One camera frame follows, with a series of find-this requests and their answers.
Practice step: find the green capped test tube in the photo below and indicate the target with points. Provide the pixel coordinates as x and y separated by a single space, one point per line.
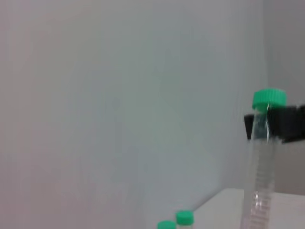
166 225
261 167
185 217

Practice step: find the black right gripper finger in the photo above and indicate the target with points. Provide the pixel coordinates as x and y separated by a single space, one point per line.
249 126
289 125

